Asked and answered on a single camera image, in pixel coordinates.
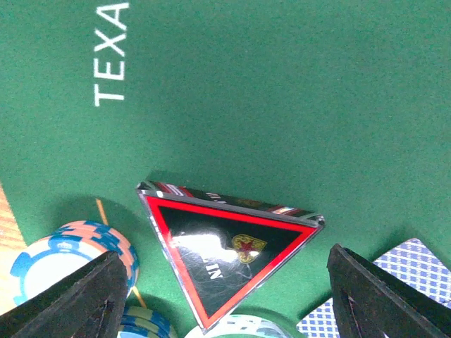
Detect ten chips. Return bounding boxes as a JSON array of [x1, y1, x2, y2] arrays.
[[10, 220, 140, 306]]

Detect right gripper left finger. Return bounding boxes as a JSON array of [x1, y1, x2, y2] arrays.
[[1, 251, 128, 337]]

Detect clear round button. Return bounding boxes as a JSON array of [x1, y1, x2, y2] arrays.
[[185, 314, 292, 338]]

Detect card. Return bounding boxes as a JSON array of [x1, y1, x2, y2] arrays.
[[297, 238, 450, 337]]

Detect fifty chips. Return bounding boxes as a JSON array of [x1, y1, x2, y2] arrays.
[[118, 306, 178, 338]]

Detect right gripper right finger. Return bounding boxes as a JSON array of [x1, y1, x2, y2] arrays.
[[327, 244, 450, 338]]

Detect round green poker mat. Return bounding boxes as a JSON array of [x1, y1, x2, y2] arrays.
[[1, 1, 450, 335]]

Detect red triangle dealer button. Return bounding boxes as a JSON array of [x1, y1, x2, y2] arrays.
[[136, 181, 325, 333]]

